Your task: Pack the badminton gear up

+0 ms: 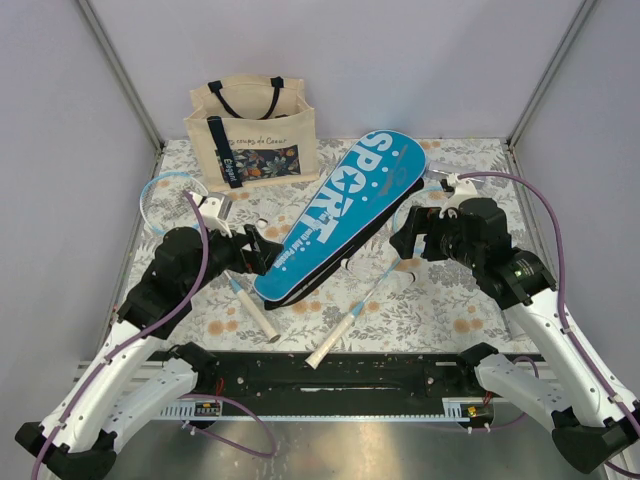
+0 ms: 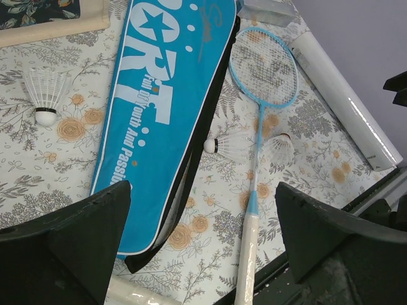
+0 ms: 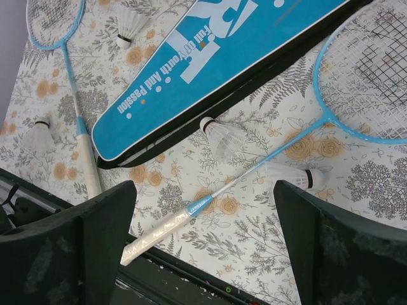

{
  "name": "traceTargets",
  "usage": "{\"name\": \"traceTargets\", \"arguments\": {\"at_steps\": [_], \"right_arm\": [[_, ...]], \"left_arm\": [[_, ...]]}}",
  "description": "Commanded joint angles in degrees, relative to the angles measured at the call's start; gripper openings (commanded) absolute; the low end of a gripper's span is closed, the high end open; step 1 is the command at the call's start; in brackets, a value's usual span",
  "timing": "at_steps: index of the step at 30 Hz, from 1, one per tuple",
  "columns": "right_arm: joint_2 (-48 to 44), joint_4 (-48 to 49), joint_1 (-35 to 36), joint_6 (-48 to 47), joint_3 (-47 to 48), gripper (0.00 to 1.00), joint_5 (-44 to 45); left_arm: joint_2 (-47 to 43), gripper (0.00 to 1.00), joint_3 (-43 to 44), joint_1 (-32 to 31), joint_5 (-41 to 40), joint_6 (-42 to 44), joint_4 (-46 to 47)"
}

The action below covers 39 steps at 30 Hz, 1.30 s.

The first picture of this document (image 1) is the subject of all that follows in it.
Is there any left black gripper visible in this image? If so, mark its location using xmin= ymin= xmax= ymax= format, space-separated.
xmin=184 ymin=220 xmax=284 ymax=296

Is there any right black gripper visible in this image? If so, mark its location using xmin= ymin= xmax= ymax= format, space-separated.
xmin=388 ymin=205 xmax=483 ymax=270

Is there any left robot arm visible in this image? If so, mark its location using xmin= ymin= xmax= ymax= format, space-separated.
xmin=15 ymin=225 xmax=283 ymax=479

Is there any left blue badminton racket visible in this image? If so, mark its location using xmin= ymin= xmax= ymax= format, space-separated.
xmin=139 ymin=171 xmax=281 ymax=344

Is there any blue badminton racket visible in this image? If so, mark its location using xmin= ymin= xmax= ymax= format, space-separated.
xmin=139 ymin=171 xmax=281 ymax=344
xmin=305 ymin=186 xmax=444 ymax=370

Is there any right blue badminton racket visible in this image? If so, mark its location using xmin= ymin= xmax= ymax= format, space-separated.
xmin=305 ymin=186 xmax=444 ymax=370

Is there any blue sport racket cover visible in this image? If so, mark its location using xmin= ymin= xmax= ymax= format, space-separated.
xmin=254 ymin=130 xmax=428 ymax=311

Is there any beige canvas tote bag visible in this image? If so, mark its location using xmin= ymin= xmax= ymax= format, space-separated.
xmin=184 ymin=75 xmax=319 ymax=191

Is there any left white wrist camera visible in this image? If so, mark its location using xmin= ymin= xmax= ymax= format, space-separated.
xmin=192 ymin=192 xmax=232 ymax=236

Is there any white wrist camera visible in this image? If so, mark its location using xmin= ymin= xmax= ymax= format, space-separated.
xmin=439 ymin=174 xmax=479 ymax=219
xmin=192 ymin=192 xmax=232 ymax=236

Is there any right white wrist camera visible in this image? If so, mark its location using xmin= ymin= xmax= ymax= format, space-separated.
xmin=439 ymin=174 xmax=479 ymax=219

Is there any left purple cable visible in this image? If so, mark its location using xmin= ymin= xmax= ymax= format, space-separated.
xmin=30 ymin=189 xmax=279 ymax=480

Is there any purple cable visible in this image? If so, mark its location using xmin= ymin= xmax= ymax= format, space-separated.
xmin=414 ymin=170 xmax=640 ymax=479
xmin=30 ymin=189 xmax=279 ymax=480

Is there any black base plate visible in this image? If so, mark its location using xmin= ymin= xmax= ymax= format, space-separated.
xmin=149 ymin=349 xmax=546 ymax=419

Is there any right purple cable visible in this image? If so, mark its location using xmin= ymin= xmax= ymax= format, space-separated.
xmin=414 ymin=170 xmax=640 ymax=479

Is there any white slotted cable duct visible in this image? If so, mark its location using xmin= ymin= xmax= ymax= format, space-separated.
xmin=155 ymin=400 xmax=222 ymax=422

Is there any left aluminium frame post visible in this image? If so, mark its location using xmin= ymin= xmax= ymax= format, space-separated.
xmin=74 ymin=0 xmax=165 ymax=153

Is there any aluminium frame post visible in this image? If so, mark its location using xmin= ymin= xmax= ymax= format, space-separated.
xmin=74 ymin=0 xmax=165 ymax=153
xmin=506 ymin=0 xmax=600 ymax=150

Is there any right aluminium frame post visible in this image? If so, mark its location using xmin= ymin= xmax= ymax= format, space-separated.
xmin=506 ymin=0 xmax=600 ymax=150

